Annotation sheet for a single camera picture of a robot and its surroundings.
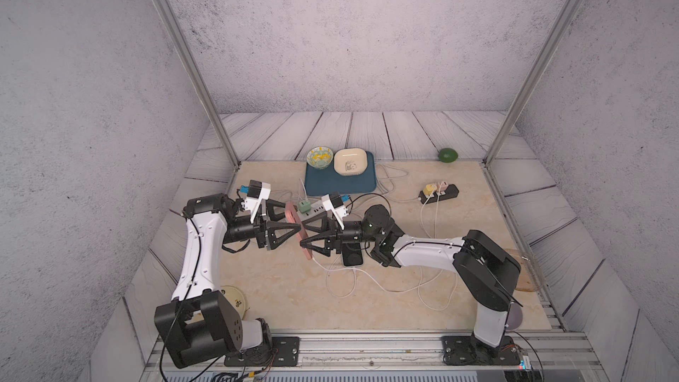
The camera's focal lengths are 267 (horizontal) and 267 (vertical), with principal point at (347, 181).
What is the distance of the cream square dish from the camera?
117 centimetres

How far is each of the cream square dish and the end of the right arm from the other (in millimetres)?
497

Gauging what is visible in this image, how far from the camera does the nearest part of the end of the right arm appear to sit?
64cm
